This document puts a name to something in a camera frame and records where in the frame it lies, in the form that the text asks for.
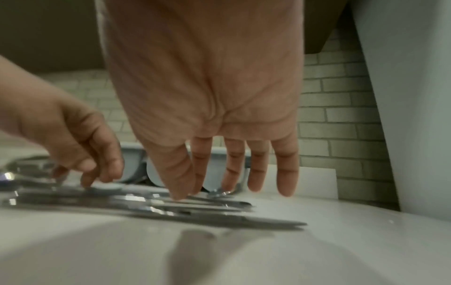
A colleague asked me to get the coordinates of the person's left hand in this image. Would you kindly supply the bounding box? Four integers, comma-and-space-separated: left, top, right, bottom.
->
0, 54, 125, 189

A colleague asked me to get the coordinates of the person's right hand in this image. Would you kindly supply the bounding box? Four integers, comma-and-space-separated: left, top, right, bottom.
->
94, 0, 306, 202

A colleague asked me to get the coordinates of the metal spoon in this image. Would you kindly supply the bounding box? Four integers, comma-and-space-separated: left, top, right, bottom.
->
205, 186, 238, 200

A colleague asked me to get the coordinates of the grey plastic cutlery tray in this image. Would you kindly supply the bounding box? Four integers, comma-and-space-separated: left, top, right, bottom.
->
118, 141, 257, 194

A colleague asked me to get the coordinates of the brown upper cabinet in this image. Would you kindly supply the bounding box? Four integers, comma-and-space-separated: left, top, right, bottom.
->
0, 0, 350, 74

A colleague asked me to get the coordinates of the white backsplash strip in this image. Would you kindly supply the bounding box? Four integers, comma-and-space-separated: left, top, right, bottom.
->
265, 163, 340, 200

